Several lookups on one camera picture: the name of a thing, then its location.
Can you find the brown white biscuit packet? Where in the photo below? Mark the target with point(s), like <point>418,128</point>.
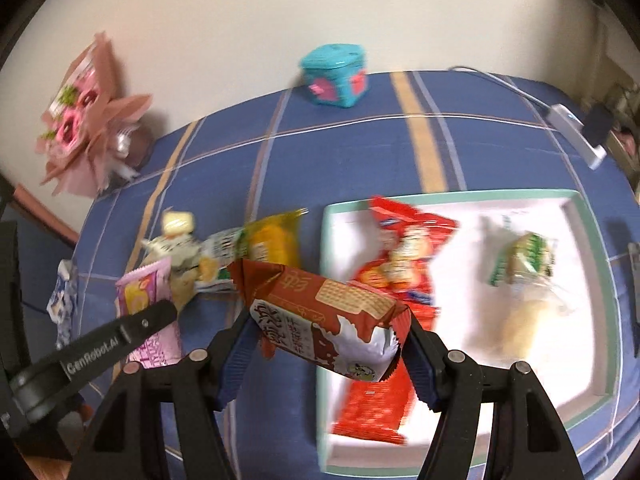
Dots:
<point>325,320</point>

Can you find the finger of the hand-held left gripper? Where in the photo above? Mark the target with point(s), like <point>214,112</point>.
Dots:
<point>155,317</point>

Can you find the pink cake roll packet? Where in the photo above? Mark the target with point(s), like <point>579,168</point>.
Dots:
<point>145,280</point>

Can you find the clear bun packet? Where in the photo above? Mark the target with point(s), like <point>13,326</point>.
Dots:
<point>530,320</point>

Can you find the crumpled blue white wrapper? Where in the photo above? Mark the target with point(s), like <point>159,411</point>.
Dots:
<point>62,300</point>

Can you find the red patterned snack packet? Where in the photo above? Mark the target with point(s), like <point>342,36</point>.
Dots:
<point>370,415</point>

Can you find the beige sandwich biscuit packet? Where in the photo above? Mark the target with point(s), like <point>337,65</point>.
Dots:
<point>184,285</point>

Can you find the teal toy house box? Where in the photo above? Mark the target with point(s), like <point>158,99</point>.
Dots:
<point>335,77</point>

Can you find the white power strip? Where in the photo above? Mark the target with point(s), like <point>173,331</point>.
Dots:
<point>570,125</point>

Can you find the white tray with green rim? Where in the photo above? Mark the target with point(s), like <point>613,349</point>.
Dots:
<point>575,220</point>

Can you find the small green-edged clear packet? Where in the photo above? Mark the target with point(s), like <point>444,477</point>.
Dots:
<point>525,260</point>

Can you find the red cartoon snack packet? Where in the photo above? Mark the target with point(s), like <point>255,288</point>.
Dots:
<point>405,255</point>

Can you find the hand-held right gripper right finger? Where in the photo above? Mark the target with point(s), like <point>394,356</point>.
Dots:
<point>420,370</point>

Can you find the white wrapped candy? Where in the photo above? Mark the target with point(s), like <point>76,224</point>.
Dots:
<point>177,222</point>

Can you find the yellow snack packet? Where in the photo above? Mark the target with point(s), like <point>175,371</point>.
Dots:
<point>272,240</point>

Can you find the green white cracker packet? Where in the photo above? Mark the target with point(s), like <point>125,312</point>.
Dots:
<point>220,255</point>

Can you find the blue plaid cloth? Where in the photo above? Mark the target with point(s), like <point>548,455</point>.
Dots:
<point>350,150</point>

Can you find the pink flower bouquet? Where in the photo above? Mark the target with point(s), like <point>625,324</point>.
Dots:
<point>85,125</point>

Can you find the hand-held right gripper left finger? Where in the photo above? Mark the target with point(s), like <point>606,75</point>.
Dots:
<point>240,360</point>

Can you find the black power adapter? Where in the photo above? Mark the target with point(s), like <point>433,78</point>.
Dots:
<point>599,125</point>

